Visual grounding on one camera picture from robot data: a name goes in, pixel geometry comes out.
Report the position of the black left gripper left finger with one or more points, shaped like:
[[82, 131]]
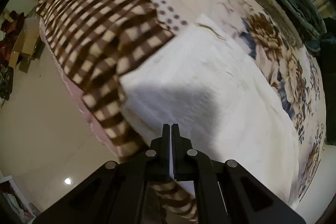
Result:
[[117, 192]]

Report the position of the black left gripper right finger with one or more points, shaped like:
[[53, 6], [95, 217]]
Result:
[[226, 192]]

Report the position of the white pants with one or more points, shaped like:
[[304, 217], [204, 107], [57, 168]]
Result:
[[203, 81]]

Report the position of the pink bed sheet edge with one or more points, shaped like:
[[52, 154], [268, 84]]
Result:
[[76, 94]]

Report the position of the brown checkered blanket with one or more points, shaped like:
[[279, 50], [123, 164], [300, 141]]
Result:
[[96, 42]]

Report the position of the cardboard boxes clutter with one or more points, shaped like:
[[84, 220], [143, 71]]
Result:
[[20, 40]]

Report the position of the grey fuzzy folded cloth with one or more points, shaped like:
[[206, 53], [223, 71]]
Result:
[[284, 23]]

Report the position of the floral bed blanket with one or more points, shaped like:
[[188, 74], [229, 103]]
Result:
[[293, 74]]

